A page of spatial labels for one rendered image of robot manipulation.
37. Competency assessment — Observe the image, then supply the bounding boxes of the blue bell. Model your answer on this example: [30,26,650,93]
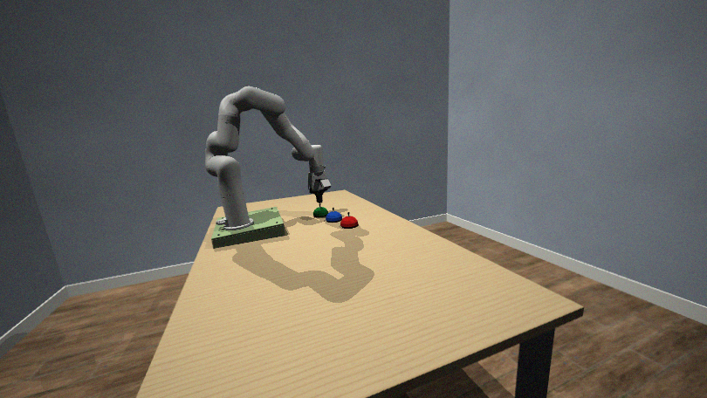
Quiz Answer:
[326,208,342,223]

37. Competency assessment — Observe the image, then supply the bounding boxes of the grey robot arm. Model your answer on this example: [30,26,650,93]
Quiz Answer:
[205,86,326,230]

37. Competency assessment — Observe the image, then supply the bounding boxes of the red dome bell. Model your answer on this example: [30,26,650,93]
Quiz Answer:
[340,216,358,229]

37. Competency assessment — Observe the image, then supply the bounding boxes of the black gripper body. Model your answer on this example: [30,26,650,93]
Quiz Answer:
[308,170,327,191]

